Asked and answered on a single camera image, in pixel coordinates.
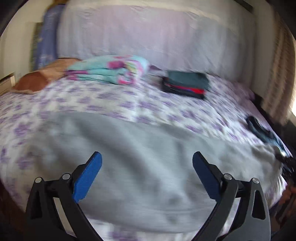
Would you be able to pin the lavender pillow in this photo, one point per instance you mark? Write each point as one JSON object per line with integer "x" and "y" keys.
{"x": 242, "y": 91}

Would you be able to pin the brown pillow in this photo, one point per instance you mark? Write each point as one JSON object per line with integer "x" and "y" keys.
{"x": 32, "y": 82}

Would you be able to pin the white lace headboard cover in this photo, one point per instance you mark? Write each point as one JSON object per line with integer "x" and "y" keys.
{"x": 150, "y": 34}

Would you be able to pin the folded turquoise floral blanket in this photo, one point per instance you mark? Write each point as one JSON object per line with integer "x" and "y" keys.
{"x": 104, "y": 69}

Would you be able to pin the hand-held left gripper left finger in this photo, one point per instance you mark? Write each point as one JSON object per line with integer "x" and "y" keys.
{"x": 87, "y": 176}

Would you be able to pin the purple floral bedspread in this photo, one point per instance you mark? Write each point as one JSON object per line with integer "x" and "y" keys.
{"x": 92, "y": 102}

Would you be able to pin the blue printed poster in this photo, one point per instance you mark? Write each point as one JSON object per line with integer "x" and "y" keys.
{"x": 46, "y": 37}

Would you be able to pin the green patterned board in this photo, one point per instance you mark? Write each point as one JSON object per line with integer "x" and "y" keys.
{"x": 35, "y": 44}

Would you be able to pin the grey fleece pants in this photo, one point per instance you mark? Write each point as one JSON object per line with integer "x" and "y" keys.
{"x": 138, "y": 162}

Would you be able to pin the stack of folded clothes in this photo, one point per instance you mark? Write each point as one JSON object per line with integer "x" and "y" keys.
{"x": 171, "y": 89}

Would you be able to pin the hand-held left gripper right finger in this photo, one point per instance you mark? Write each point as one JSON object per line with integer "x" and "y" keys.
{"x": 205, "y": 178}

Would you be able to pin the beige striped curtain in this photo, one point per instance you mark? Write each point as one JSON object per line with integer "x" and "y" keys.
{"x": 277, "y": 76}

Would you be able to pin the folded red garment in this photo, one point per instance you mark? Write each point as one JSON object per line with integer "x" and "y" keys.
{"x": 196, "y": 90}

